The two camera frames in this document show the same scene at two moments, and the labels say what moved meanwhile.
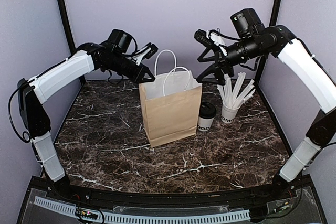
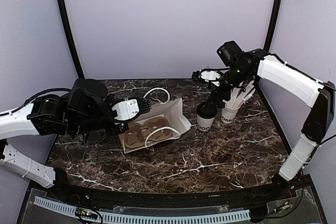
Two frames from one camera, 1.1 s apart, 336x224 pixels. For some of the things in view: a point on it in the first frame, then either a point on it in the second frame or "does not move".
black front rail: (273, 193) does not move
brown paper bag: (170, 105) to (165, 123)
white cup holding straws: (228, 114) does not move
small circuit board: (86, 214) does not move
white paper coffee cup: (204, 125) does not move
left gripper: (138, 76) to (115, 131)
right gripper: (220, 60) to (213, 97)
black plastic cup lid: (207, 110) does not move
